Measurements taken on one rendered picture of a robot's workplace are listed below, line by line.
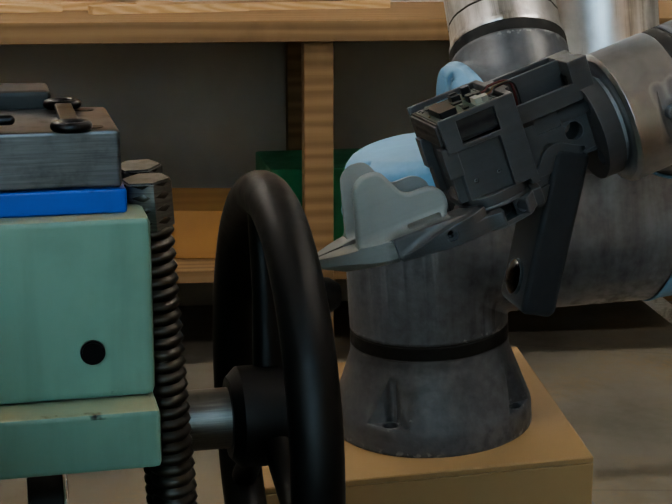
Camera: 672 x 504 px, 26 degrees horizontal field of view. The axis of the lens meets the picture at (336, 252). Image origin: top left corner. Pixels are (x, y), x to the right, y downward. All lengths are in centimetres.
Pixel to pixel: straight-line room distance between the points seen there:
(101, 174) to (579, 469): 73
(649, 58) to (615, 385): 259
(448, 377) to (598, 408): 205
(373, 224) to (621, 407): 248
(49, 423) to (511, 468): 68
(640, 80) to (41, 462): 46
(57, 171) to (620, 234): 72
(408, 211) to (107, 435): 30
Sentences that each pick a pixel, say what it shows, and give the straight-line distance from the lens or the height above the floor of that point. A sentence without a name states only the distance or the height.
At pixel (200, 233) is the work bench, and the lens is 362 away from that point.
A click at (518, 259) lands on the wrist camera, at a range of 99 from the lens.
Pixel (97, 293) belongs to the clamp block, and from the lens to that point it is 70.
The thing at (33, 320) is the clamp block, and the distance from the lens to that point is 71.
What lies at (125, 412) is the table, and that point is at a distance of 70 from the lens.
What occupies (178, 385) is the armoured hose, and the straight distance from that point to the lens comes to 76.
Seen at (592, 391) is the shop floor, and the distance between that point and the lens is 347.
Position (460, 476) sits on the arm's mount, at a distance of 131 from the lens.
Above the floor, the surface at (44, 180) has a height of 98.
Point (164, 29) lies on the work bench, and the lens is 337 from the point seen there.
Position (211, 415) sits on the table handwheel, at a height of 82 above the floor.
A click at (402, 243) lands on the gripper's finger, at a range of 92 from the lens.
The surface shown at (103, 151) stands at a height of 99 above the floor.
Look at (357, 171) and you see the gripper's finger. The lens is 96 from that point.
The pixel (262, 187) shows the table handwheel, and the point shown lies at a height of 95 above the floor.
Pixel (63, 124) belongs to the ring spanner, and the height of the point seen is 100.
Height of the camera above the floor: 110
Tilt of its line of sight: 13 degrees down
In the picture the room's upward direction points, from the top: straight up
